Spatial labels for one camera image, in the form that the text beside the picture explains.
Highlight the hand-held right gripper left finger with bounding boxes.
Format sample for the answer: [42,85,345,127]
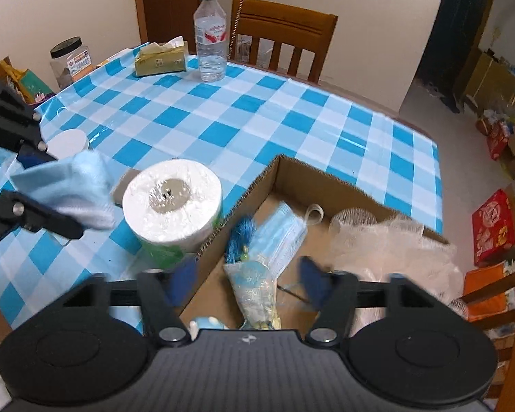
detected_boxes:
[62,257,198,346]

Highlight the red printed box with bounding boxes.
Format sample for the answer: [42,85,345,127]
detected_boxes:
[472,189,515,267]

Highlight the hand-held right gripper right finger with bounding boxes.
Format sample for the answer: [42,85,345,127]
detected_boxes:
[298,255,449,346]

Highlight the white blue plush toy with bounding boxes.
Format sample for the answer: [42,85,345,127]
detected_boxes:
[189,317,224,340]

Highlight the brown wooden door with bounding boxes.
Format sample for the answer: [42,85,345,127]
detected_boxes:
[132,0,215,46]

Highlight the pink mesh bath loofah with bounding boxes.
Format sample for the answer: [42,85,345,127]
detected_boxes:
[328,208,466,322]

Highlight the clear jar with black lid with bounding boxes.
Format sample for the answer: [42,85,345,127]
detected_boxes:
[49,38,97,91]

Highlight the orange bag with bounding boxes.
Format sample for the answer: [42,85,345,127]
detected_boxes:
[461,262,515,322]

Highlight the gold tissue pack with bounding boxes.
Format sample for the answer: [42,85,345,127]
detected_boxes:
[134,36,188,78]

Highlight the cardboard box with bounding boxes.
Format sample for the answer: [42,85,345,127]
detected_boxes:
[176,153,458,331]

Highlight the blue white checked tablecloth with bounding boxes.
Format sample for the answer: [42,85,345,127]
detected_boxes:
[0,54,445,340]

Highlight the blue face mask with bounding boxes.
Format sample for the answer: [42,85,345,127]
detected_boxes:
[11,151,117,230]
[251,203,324,284]

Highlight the dark door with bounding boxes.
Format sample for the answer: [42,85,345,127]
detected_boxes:
[414,0,499,104]

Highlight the blue jar with white lid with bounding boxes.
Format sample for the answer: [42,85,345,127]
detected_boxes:
[47,129,89,159]

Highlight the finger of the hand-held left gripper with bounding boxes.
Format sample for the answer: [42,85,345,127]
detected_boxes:
[0,189,84,258]
[0,66,58,168]

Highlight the yellow paper bag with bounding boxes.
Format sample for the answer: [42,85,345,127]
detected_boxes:
[0,56,28,95]

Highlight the yellow wooden cabinet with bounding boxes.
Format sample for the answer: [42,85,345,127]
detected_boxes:
[455,49,515,108]

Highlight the red gift bag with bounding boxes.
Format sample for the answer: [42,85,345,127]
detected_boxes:
[476,112,511,159]

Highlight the wrapped toilet paper roll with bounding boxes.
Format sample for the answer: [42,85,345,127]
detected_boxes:
[122,159,224,269]

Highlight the clear plastic water bottle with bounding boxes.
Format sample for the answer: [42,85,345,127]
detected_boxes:
[193,0,229,82]

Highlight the pale sachet with blue tassel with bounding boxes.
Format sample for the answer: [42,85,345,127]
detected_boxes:
[223,217,284,331]

